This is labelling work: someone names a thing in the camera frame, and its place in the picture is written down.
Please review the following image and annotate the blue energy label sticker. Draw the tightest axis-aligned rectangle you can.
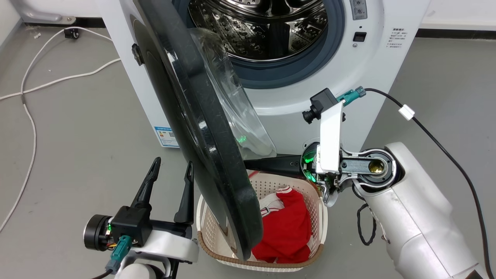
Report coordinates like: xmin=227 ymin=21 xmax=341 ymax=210
xmin=154 ymin=126 xmax=180 ymax=148

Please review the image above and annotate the grey rubber door gasket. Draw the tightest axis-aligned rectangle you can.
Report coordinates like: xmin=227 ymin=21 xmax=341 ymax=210
xmin=172 ymin=0 xmax=346 ymax=90

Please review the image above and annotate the green left camera connector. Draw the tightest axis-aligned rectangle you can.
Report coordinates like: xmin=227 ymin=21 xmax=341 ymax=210
xmin=105 ymin=235 xmax=133 ymax=274

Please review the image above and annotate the white left camera bracket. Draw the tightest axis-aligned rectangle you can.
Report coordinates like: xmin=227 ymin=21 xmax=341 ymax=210
xmin=130 ymin=229 xmax=200 ymax=264

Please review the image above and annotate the steel washing machine drum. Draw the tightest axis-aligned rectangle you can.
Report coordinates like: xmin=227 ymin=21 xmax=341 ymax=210
xmin=188 ymin=0 xmax=328 ymax=61

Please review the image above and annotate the white right camera bracket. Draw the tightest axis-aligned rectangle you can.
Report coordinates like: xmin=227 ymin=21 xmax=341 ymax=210
xmin=315 ymin=101 xmax=346 ymax=174

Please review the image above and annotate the black round washing machine door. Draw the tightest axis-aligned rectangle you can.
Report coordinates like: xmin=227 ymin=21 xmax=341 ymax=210
xmin=132 ymin=0 xmax=277 ymax=261

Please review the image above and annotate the cream plastic laundry basket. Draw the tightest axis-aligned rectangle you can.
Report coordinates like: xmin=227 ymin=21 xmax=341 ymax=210
xmin=196 ymin=170 xmax=329 ymax=272

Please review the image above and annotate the white camera bracket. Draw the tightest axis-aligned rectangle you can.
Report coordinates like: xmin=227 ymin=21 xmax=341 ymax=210
xmin=130 ymin=229 xmax=200 ymax=264
xmin=315 ymin=101 xmax=346 ymax=174

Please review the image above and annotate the green right camera connector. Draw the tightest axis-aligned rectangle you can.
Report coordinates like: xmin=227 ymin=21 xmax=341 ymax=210
xmin=336 ymin=86 xmax=367 ymax=106

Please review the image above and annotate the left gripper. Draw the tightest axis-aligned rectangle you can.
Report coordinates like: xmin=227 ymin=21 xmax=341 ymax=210
xmin=83 ymin=157 xmax=195 ymax=251

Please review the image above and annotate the white floor cable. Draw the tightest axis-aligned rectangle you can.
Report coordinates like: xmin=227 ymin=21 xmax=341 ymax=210
xmin=0 ymin=58 xmax=122 ymax=101
xmin=0 ymin=26 xmax=114 ymax=233

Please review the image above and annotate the grey metal base foot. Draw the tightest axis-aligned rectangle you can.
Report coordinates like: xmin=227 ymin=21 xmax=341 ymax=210
xmin=11 ymin=0 xmax=77 ymax=25

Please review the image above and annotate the green camera connector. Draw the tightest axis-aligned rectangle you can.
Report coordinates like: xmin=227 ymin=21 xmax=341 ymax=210
xmin=336 ymin=86 xmax=367 ymax=106
xmin=105 ymin=235 xmax=133 ymax=274

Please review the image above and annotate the short black looped cable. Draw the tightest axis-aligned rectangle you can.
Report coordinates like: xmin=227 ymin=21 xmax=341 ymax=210
xmin=356 ymin=196 xmax=377 ymax=247

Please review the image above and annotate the white front-load washing machine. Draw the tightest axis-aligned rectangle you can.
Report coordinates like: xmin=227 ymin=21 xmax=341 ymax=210
xmin=95 ymin=0 xmax=431 ymax=155

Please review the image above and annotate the white cable clip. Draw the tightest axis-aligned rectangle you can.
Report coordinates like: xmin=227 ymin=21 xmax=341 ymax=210
xmin=398 ymin=104 xmax=415 ymax=121

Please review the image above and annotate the long black camera cable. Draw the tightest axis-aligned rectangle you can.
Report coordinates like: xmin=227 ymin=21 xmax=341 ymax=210
xmin=363 ymin=88 xmax=496 ymax=279

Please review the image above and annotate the red garment with white stripes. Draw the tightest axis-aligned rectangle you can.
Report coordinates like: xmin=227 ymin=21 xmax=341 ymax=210
xmin=251 ymin=186 xmax=313 ymax=264

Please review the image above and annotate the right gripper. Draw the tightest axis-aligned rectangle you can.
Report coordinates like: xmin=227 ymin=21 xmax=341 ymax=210
xmin=244 ymin=141 xmax=342 ymax=207

